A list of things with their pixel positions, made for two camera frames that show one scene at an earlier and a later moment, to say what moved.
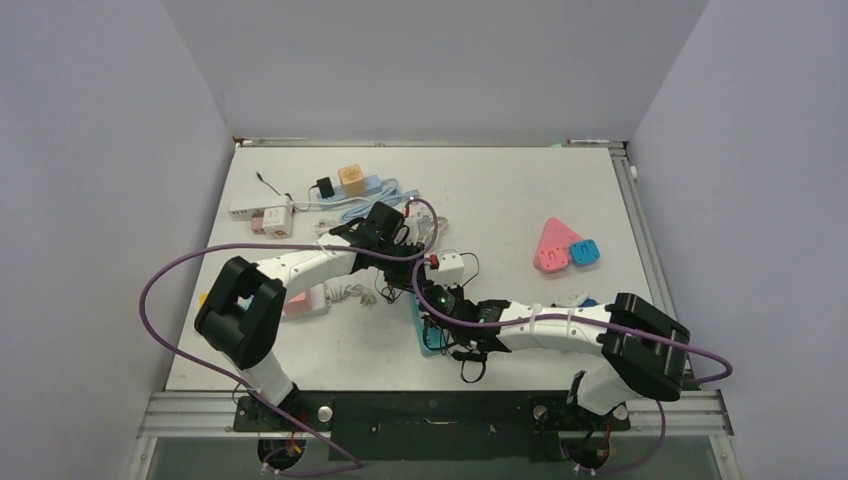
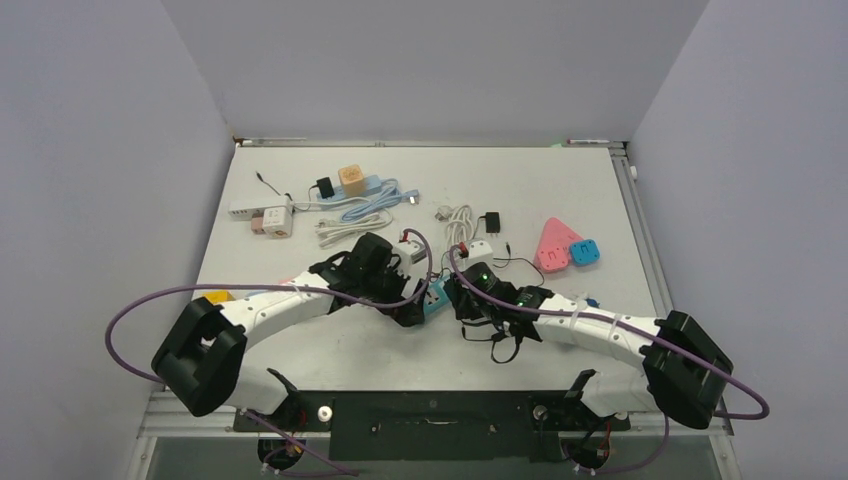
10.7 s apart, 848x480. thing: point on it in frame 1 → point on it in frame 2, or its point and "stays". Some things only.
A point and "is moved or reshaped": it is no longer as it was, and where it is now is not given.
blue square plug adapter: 584,252 stays
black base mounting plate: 426,426 stays
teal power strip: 430,339 is moved or reshaped
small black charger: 325,187 stays
